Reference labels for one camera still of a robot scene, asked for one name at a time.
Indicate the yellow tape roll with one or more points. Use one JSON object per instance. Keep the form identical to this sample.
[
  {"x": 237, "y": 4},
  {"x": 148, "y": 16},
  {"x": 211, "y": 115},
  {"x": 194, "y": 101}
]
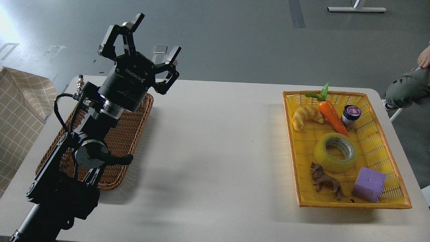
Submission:
[{"x": 335, "y": 152}]

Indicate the purple foam cube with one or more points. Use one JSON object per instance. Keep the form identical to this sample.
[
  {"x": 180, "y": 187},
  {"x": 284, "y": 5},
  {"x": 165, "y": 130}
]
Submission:
[{"x": 369, "y": 184}]

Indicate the small dark jar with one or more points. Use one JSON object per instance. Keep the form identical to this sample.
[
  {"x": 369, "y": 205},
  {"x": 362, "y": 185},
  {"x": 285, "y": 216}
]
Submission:
[{"x": 350, "y": 115}]

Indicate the toy croissant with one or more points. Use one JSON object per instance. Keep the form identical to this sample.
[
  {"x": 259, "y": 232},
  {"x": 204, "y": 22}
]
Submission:
[{"x": 305, "y": 113}]

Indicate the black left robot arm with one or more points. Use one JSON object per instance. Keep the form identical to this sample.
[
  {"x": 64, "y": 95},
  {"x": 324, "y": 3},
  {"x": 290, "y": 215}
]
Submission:
[{"x": 65, "y": 188}]

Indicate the brown toy lion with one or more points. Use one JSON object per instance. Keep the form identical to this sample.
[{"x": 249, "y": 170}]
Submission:
[{"x": 321, "y": 179}]

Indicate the brown wicker basket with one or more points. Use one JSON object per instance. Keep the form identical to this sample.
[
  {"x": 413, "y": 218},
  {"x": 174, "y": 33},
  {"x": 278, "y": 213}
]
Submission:
[{"x": 120, "y": 141}]

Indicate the yellow plastic basket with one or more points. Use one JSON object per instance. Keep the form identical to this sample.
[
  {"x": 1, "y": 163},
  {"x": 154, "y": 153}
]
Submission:
[{"x": 371, "y": 147}]

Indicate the beige checkered cloth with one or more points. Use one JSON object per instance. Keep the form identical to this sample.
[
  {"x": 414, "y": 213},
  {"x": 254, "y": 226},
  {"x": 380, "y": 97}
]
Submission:
[{"x": 26, "y": 100}]

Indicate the white metal stand base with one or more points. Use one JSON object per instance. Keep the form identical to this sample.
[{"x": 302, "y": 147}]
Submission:
[{"x": 357, "y": 6}]

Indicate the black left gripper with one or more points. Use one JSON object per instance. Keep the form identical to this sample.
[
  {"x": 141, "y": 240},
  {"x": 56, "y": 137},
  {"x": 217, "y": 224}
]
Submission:
[{"x": 129, "y": 82}]

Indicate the toy carrot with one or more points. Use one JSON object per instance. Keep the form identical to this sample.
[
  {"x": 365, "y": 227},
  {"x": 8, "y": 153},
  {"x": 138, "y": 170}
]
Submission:
[{"x": 328, "y": 109}]

